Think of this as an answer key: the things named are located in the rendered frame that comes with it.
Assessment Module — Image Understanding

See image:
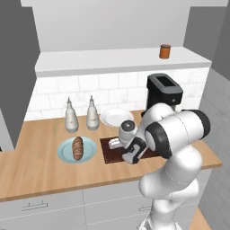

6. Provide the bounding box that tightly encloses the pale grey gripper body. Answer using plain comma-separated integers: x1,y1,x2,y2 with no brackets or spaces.
108,137,125,151

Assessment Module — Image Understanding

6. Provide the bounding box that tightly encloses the dark brown cutting board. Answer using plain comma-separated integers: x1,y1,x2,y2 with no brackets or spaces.
99,136,162,165

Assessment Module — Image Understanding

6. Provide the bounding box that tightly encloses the brown croissant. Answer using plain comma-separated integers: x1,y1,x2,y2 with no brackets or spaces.
71,136,84,162

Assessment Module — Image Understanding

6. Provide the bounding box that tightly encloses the white cabinet shelf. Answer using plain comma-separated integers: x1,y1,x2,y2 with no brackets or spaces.
34,46,213,79

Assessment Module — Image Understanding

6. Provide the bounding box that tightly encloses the orange jam jar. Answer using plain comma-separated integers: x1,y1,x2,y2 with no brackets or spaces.
158,43,173,60

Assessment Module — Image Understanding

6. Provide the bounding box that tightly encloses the grey cabinet door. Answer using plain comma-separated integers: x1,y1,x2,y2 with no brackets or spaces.
182,0,230,82
0,0,41,152

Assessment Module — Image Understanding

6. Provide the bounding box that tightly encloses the white plate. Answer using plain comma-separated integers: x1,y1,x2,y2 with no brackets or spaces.
99,108,135,128

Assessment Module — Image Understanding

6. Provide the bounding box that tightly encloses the white bottle with spout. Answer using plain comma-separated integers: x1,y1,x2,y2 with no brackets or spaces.
85,94,101,131
64,96,80,134

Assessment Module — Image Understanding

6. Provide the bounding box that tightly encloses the white drawer front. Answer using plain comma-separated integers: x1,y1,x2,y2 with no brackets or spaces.
84,203,155,230
0,189,85,218
0,207,88,230
82,179,155,210

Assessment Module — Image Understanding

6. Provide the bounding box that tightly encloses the light blue plate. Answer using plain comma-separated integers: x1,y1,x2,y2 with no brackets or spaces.
57,136,99,164

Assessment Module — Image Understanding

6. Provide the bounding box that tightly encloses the thin green stem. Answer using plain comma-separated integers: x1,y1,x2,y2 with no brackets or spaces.
53,119,66,136

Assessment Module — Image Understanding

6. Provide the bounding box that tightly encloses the black coffee machine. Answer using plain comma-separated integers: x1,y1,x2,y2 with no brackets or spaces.
141,73,184,119

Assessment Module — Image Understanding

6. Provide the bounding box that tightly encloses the silver drawer handle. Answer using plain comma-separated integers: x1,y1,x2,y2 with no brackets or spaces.
138,204,153,213
21,200,49,211

